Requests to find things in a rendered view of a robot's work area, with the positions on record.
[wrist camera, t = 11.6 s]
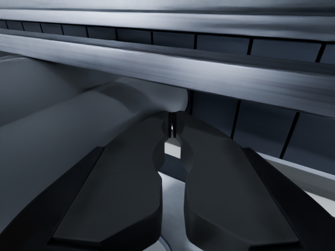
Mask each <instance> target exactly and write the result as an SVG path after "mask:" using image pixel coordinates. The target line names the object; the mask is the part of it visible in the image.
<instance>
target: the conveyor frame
mask: <svg viewBox="0 0 335 251"><path fill-rule="evenodd" d="M0 20H8V21H23V22H37V23H51V24H63V25H79V26H93V27H107V28H117V29H119V28H121V29H136V30H150V31H164V32H178V33H192V34H207V35H221V36H235V37H249V38H263V39H277V40H291V41H305V42H320V43H334V44H335V13H330V12H266V11H203V10H140V9H76V8H14V7H0ZM284 152H285V151H284V150H282V153H281V155H280V158H275V157H272V156H269V155H266V154H262V153H259V152H256V153H258V154H259V155H260V156H261V157H263V158H265V159H268V160H271V161H275V162H278V163H281V164H284V165H287V166H291V167H294V168H297V169H300V170H303V171H307V172H310V173H313V174H316V175H319V176H322V177H326V178H329V179H332V180H335V176H334V175H331V174H328V173H325V172H321V171H318V170H315V169H311V168H308V167H305V166H302V165H298V164H295V163H292V162H289V161H285V160H283V159H282V158H283V154H284Z"/></svg>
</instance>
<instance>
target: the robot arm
mask: <svg viewBox="0 0 335 251"><path fill-rule="evenodd" d="M171 127H172V130H173V137H174V138H176V139H177V141H178V142H179V143H180V144H181V148H180V163H181V164H182V166H183V167H184V168H185V169H186V170H187V172H188V175H187V176H186V179H185V190H184V206H183V212H184V222H185V232H186V236H187V238H188V240H189V241H190V242H191V243H192V244H194V245H195V246H197V247H198V248H200V249H201V250H203V251H335V218H334V217H333V216H332V215H331V214H330V213H329V212H328V211H326V210H325V209H324V208H323V207H322V206H321V205H320V204H319V203H318V202H317V201H315V200H314V199H313V198H312V197H311V196H310V195H308V194H307V193H306V192H305V191H304V190H302V189H301V188H300V187H299V186H297V185H296V184H295V183H294V182H292V181H291V180H290V179H289V178H287V177H286V176H285V175H284V174H282V173H281V172H280V171H279V170H278V169H276V168H275V167H274V166H273V165H271V164H270V163H269V162H268V161H266V160H265V159H264V158H263V157H261V156H260V155H259V154H258V153H256V152H255V151H254V150H253V149H251V148H250V147H245V148H242V147H241V146H240V145H239V144H238V143H236V142H235V141H234V140H233V139H232V138H230V137H229V136H228V135H226V134H225V133H223V132H222V131H220V130H219V129H217V128H215V127H213V126H211V125H209V124H208V123H206V122H204V121H202V120H200V119H198V118H196V117H194V116H192V115H190V114H188V113H186V112H184V111H177V112H173V113H172V112H168V111H160V112H158V113H157V114H155V115H153V116H151V117H149V118H147V119H145V120H143V121H141V122H139V123H137V124H135V125H133V126H132V127H130V128H128V129H126V130H125V131H123V132H122V133H120V134H119V135H118V136H116V137H115V138H114V139H113V140H111V141H110V142H109V143H108V144H107V145H106V146H105V147H101V146H97V147H95V148H94V149H93V150H92V151H91V152H89V153H88V154H87V155H86V156H85V157H83V158H82V159H81V160H80V161H78V162H77V163H76V164H75V165H74V166H72V167H71V168H70V169H69V170H68V171H66V172H65V173H64V174H63V175H61V176H60V177H59V178H58V179H57V180H55V181H54V182H53V183H52V184H51V185H49V186H48V187H47V188H46V189H45V190H43V191H42V192H41V193H40V194H39V195H38V196H36V197H35V198H34V199H33V200H32V201H31V202H30V203H29V204H28V205H27V206H26V207H25V208H24V209H22V210H21V212H20V213H19V214H18V215H17V216H16V217H15V218H14V219H13V220H12V221H11V222H10V223H9V224H8V225H7V226H6V228H5V229H4V230H3V231H2V232H1V233H0V251H143V250H145V249H146V248H148V247H150V246H151V245H153V244H154V243H156V242H157V241H158V239H159V238H160V236H161V230H162V217H163V186H162V177H161V176H160V175H159V173H158V171H159V169H160V168H161V167H162V166H163V165H164V163H165V142H166V141H167V140H168V138H171Z"/></svg>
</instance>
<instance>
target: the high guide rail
mask: <svg viewBox="0 0 335 251"><path fill-rule="evenodd" d="M0 51H3V52H7V53H12V54H17V55H22V56H27V57H32V58H37V59H41V60H46V61H51V62H56V63H61V64H66V65H71V66H76V67H80V68H85V69H90V70H95V71H100V72H105V73H110V74H114V75H119V76H124V77H129V78H134V79H139V80H144V81H149V82H153V83H158V84H163V85H168V86H173V87H178V88H183V89H188V90H192V91H197V92H202V93H207V94H212V95H217V96H222V97H226V98H231V99H236V100H241V101H246V102H251V103H256V104H261V105H265V106H270V107H275V108H280V109H285V110H290V111H295V112H299V113H304V114H309V115H314V116H318V117H323V118H328V119H333V120H335V64H327V63H318V62H308V61H299V60H290V59H280V58H271V57H262V56H252V55H243V54H234V53H224V52H215V51H206V50H196V49H187V48H178V47H168V46H159V45H150V44H140V43H131V42H122V41H113V40H104V39H94V38H85V37H76V36H66V35H57V34H48V33H38V32H29V31H20V30H10V29H1V28H0Z"/></svg>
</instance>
